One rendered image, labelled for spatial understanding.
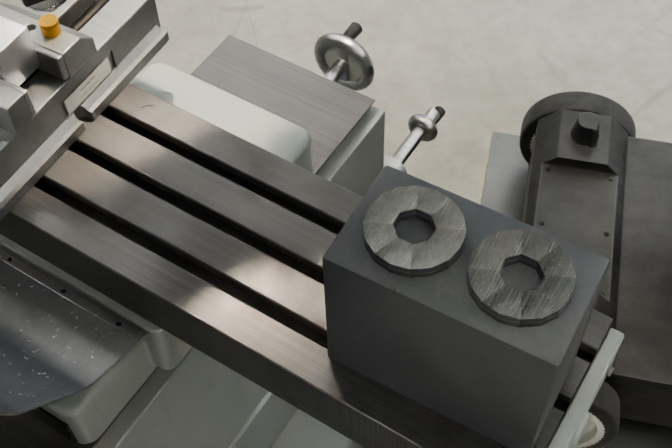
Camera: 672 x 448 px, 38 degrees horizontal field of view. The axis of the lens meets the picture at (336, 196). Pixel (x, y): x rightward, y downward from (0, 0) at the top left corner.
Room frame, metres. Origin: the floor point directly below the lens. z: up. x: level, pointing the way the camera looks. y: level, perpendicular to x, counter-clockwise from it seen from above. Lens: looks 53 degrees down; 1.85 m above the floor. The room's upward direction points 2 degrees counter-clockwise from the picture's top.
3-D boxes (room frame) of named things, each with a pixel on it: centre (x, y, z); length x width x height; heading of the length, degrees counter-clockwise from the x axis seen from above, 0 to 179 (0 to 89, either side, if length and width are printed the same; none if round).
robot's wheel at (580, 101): (1.13, -0.43, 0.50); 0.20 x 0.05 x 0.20; 76
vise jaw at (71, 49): (0.86, 0.35, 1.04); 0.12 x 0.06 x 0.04; 59
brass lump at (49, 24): (0.85, 0.32, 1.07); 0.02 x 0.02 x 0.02
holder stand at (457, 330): (0.47, -0.11, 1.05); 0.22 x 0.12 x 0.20; 59
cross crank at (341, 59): (1.16, 0.00, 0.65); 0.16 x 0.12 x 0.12; 146
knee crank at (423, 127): (1.11, -0.13, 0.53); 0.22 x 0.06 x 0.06; 146
